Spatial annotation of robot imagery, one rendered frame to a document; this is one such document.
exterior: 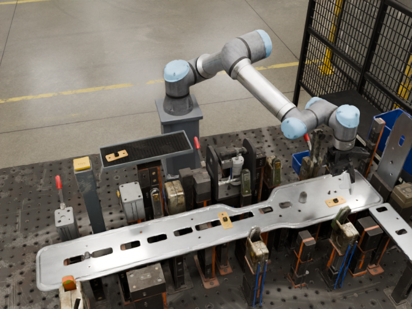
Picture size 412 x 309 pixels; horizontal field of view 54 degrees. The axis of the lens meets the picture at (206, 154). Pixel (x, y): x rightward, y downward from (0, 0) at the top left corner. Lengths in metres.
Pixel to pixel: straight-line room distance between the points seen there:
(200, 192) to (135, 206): 0.28
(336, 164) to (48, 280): 1.10
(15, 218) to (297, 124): 1.46
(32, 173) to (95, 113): 1.72
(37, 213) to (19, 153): 1.63
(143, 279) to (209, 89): 3.06
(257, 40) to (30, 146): 2.63
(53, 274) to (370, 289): 1.26
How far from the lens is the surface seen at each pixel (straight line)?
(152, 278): 1.45
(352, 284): 1.91
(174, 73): 1.89
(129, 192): 1.60
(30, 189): 2.35
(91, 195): 1.79
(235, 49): 1.56
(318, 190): 1.79
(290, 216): 1.67
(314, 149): 1.78
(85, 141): 3.73
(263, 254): 1.49
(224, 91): 4.25
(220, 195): 1.76
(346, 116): 1.42
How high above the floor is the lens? 2.24
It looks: 41 degrees down
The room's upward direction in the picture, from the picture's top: straight up
